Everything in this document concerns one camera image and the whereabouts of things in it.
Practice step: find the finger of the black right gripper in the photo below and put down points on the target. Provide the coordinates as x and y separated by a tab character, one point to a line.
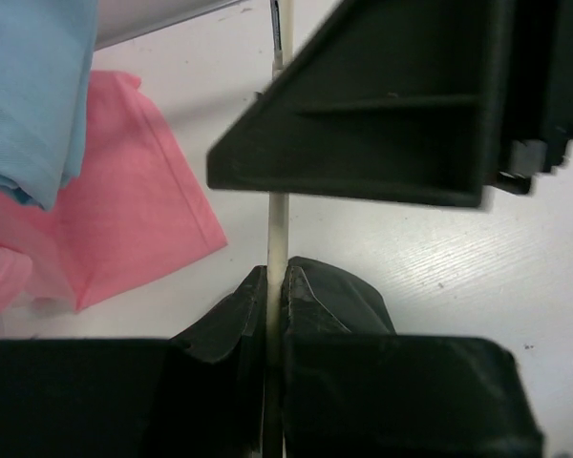
398	101

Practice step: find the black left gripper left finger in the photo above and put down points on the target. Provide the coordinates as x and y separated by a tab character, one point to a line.
198	394

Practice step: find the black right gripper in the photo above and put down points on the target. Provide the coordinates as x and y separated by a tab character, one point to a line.
537	125

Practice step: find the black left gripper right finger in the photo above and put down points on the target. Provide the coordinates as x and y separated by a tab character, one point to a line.
354	387

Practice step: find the pink t shirt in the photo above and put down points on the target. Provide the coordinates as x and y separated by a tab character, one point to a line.
135	214

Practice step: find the light blue t shirt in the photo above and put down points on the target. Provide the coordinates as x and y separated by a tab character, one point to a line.
46	50

